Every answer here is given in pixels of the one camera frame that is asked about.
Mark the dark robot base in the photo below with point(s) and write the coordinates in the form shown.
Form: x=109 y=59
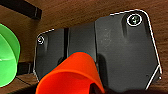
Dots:
x=126 y=50

